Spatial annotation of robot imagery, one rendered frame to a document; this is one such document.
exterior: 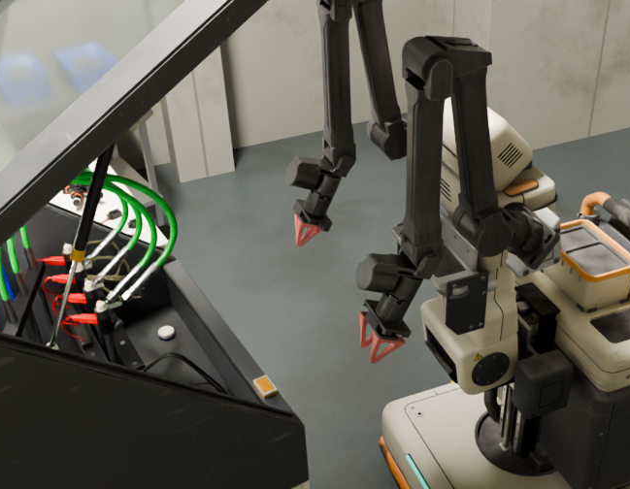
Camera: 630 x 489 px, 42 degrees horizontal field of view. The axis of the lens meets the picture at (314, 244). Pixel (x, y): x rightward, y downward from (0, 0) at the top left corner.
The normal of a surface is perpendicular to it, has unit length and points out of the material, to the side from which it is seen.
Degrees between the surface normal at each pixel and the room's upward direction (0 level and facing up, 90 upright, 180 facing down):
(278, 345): 0
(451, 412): 0
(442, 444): 0
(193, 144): 90
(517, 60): 90
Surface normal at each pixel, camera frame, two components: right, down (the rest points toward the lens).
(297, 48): 0.34, 0.51
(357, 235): -0.05, -0.83
